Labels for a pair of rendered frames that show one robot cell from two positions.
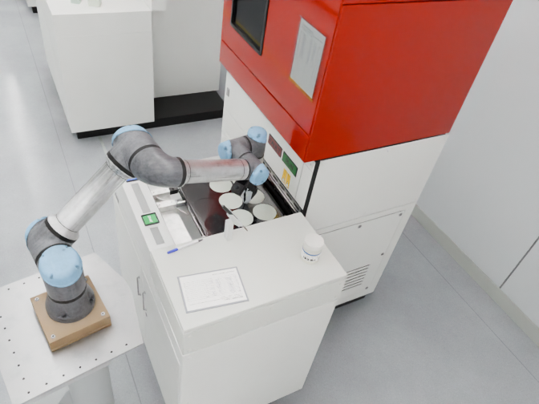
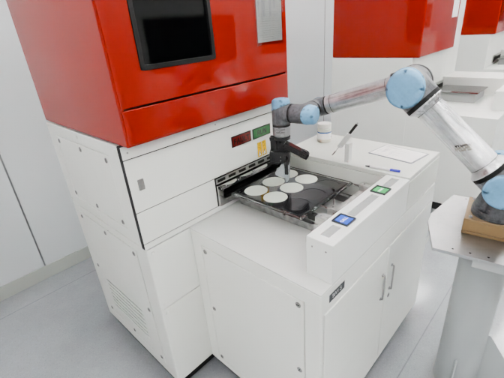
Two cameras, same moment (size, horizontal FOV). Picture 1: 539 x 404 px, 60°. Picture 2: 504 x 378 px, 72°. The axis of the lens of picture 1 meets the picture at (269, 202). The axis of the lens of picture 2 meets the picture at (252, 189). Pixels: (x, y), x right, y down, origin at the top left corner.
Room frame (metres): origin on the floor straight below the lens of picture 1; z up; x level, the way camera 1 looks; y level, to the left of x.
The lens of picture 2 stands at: (1.86, 1.45, 1.54)
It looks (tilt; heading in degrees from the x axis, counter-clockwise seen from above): 25 degrees down; 260
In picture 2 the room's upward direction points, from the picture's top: 5 degrees counter-clockwise
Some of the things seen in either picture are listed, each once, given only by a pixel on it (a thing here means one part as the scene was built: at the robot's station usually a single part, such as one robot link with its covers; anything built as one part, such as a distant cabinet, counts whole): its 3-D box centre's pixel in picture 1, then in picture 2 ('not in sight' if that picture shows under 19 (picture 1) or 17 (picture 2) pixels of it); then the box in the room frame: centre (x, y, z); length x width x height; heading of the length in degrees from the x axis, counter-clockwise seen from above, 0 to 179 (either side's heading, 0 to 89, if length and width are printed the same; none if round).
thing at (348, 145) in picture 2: (233, 224); (345, 146); (1.20, 0.11, 1.03); 0.06 x 0.04 x 0.13; 125
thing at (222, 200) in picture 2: (272, 189); (253, 178); (1.60, 0.00, 0.89); 0.44 x 0.02 x 0.10; 35
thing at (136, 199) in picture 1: (141, 211); (362, 221); (1.31, 0.50, 0.89); 0.55 x 0.09 x 0.14; 35
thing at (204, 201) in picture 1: (230, 201); (291, 187); (1.46, 0.16, 0.90); 0.34 x 0.34 x 0.01; 35
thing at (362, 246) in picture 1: (300, 220); (192, 254); (1.94, -0.19, 0.41); 0.82 x 0.71 x 0.82; 35
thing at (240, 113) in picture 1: (261, 143); (220, 165); (1.75, 0.09, 1.02); 0.82 x 0.03 x 0.40; 35
